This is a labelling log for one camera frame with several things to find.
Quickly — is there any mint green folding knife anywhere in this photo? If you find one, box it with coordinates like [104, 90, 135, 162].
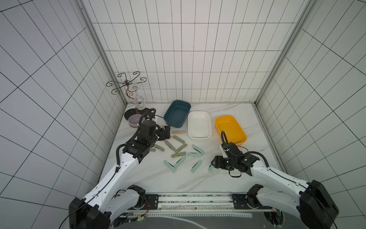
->
[192, 145, 205, 155]
[163, 160, 176, 172]
[187, 152, 203, 157]
[208, 165, 214, 172]
[190, 160, 203, 173]
[174, 155, 187, 168]

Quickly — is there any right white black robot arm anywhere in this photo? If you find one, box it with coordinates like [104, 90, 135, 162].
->
[211, 142, 339, 229]

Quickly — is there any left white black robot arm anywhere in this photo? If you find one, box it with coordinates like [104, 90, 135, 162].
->
[67, 119, 170, 229]

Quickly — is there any dark teal storage box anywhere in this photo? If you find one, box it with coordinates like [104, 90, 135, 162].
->
[164, 100, 192, 128]

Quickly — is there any yellow storage box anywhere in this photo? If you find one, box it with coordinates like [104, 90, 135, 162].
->
[214, 115, 247, 146]

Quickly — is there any white storage box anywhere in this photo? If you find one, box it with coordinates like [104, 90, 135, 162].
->
[188, 111, 212, 140]

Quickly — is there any olive green folding knife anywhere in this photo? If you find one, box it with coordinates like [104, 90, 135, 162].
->
[171, 152, 186, 158]
[154, 144, 165, 152]
[165, 140, 176, 151]
[174, 143, 188, 153]
[173, 135, 185, 144]

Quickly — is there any pink folding knife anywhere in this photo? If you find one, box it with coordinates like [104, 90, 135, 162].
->
[172, 130, 186, 135]

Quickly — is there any pink glass bowl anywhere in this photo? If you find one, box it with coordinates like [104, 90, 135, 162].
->
[128, 114, 142, 128]

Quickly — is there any clear glass on rack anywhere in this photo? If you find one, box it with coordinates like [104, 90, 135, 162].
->
[134, 95, 145, 110]

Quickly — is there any metal scroll cup rack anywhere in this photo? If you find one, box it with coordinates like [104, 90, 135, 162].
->
[106, 71, 148, 120]

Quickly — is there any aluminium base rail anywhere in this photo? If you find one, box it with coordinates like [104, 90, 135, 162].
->
[114, 192, 312, 214]

